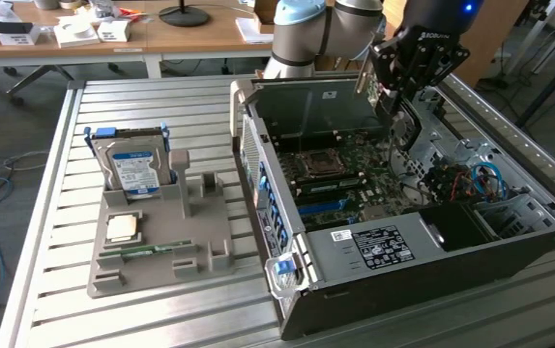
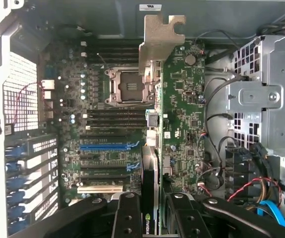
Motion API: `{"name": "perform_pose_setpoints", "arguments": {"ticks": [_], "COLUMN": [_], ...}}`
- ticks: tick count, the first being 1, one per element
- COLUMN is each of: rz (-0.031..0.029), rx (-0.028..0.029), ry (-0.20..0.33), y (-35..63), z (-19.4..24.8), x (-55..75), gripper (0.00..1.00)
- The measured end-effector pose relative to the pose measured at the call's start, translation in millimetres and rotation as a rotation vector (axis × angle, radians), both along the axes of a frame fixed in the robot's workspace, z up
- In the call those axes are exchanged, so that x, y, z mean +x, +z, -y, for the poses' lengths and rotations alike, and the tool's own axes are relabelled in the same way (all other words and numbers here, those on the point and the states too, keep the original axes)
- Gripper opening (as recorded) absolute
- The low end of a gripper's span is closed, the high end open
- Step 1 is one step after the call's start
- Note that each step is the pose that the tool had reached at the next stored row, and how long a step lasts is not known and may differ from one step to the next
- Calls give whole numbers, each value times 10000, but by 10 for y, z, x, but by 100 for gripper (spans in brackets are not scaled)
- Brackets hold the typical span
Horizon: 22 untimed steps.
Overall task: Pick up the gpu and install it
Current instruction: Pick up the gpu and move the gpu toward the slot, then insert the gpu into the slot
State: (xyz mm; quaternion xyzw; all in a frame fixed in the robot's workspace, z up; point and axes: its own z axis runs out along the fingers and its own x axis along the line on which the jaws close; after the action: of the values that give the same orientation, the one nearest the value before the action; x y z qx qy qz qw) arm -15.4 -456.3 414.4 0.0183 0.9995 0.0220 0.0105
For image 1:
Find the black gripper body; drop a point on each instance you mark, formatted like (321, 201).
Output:
(442, 18)

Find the black low-profile graphics card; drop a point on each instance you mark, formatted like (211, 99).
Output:
(405, 127)

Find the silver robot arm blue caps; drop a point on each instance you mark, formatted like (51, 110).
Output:
(296, 40)

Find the white power adapter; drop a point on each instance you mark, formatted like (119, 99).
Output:
(502, 54)

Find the black metal table leg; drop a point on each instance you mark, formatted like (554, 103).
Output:
(551, 78)

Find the green motherboard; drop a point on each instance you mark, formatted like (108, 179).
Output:
(369, 163)

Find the brown cardboard box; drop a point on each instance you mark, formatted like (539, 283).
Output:
(264, 11)

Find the white paper stack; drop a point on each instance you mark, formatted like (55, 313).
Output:
(253, 32)

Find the metal CPU socket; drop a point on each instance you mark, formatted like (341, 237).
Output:
(317, 163)

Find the green RAM stick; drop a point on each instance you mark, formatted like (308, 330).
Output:
(152, 250)
(331, 184)

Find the blue card retention clip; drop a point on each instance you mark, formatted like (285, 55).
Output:
(261, 175)
(285, 242)
(279, 223)
(272, 202)

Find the blue long expansion slot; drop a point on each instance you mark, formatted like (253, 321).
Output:
(323, 206)

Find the black round lamp base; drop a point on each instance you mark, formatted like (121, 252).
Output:
(183, 18)

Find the silver disk bay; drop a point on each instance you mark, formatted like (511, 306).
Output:
(519, 217)

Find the grey power supply unit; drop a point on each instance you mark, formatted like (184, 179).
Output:
(335, 253)

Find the orange small item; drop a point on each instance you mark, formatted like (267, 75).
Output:
(131, 13)

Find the small white labelled box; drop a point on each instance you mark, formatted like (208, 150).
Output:
(113, 32)

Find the hard disk in blue caddy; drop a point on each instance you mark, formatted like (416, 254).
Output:
(135, 170)

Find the blue case latch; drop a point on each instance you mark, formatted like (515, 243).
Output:
(284, 268)

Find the open black PC case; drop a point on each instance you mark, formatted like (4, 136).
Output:
(451, 290)

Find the white tape roll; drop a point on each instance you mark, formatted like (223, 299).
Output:
(81, 30)

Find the grey plastic parts rack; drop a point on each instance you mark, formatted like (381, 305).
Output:
(171, 224)

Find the flat white cardboard box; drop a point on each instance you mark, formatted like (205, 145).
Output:
(72, 41)

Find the brown tape roll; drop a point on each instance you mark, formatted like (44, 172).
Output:
(71, 3)

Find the silver CPU chip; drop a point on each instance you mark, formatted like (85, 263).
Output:
(121, 227)

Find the grey cup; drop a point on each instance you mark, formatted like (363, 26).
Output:
(45, 4)

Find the white box black top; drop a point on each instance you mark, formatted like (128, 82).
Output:
(16, 38)

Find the black wheeled chair base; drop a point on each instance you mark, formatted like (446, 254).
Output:
(16, 98)

